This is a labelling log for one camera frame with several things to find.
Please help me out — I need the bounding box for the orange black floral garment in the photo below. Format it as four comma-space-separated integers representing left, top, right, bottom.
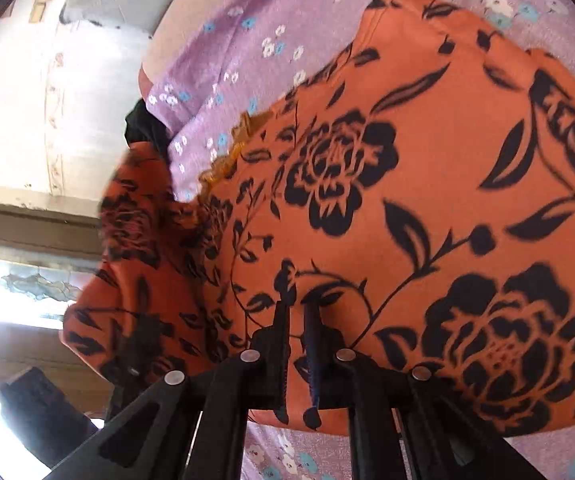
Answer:
61, 0, 575, 437

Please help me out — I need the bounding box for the black cloth on bed edge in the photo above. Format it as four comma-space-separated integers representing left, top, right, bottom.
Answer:
124, 99, 170, 164

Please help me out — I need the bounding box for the purple floral bed sheet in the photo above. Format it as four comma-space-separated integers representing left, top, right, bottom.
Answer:
152, 0, 575, 479

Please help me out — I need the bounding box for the pink mattress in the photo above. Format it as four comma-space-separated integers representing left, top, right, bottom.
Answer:
137, 0, 279, 111

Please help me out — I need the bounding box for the brown wooden window frame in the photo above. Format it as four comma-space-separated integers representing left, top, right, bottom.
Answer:
0, 204, 102, 260

